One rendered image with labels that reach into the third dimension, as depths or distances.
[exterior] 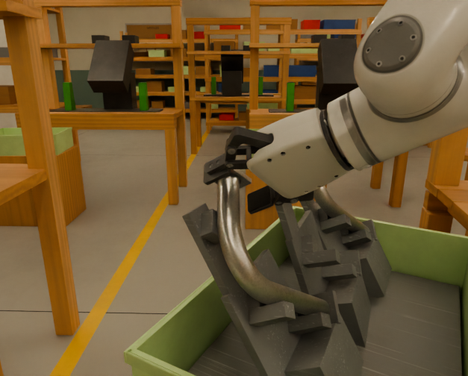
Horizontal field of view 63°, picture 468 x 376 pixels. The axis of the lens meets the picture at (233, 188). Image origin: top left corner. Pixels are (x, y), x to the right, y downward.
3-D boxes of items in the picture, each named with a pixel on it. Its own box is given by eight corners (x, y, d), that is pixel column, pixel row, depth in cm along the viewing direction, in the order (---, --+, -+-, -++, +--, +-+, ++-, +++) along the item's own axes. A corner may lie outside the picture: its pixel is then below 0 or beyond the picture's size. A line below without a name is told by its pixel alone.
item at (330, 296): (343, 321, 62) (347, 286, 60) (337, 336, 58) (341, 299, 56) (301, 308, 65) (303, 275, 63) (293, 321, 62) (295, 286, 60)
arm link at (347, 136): (373, 122, 47) (350, 133, 48) (342, 77, 41) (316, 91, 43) (390, 177, 42) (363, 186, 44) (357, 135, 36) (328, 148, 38)
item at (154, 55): (237, 118, 1017) (238, 29, 950) (126, 118, 1026) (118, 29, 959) (238, 116, 1069) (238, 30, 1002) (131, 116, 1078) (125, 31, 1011)
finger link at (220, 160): (248, 145, 46) (207, 166, 50) (232, 130, 44) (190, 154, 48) (249, 165, 44) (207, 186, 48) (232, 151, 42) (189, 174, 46)
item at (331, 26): (351, 134, 781) (363, 16, 714) (205, 133, 790) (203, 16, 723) (345, 130, 833) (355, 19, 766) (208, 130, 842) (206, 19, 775)
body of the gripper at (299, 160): (359, 134, 48) (284, 168, 54) (321, 84, 41) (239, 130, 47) (372, 183, 44) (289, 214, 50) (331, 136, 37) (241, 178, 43)
